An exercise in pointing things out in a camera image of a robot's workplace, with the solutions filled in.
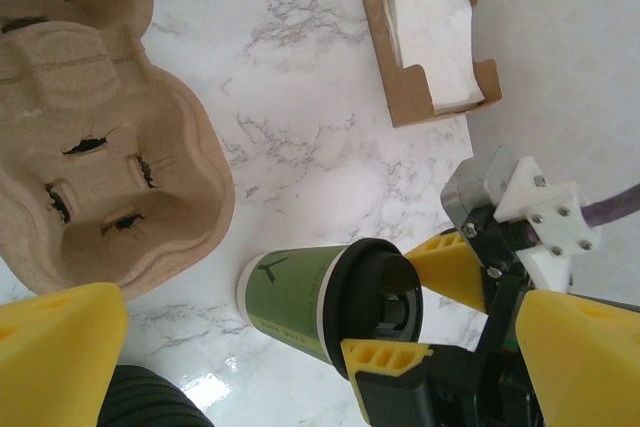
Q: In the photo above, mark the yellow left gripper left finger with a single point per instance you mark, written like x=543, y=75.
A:
x=50, y=362

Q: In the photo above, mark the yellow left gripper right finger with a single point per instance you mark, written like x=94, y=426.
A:
x=585, y=372

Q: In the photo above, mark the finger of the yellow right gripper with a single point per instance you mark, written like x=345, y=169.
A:
x=390, y=372
x=450, y=272

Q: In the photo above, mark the green coffee cup black lid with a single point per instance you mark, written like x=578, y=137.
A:
x=285, y=297

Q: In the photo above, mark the black ribbed coffee cup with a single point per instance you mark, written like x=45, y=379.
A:
x=150, y=402

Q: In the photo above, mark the white paper napkins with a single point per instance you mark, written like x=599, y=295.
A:
x=435, y=32

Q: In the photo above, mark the tan pulp cup carrier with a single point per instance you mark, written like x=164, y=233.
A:
x=165, y=112

